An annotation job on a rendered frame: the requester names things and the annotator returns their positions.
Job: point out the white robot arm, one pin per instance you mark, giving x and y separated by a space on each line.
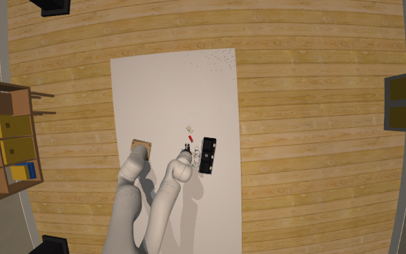
127 203

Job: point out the black rack of three bins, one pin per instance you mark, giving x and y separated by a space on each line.
209 149

